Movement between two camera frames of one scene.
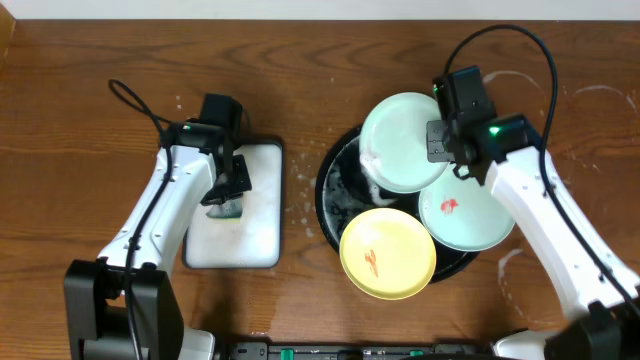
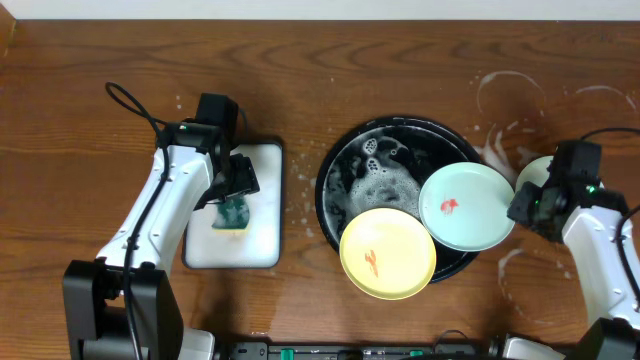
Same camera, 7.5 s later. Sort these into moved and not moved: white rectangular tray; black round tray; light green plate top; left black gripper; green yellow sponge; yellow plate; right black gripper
Moved: right black gripper; light green plate top; green yellow sponge
Not moved: white rectangular tray; black round tray; yellow plate; left black gripper
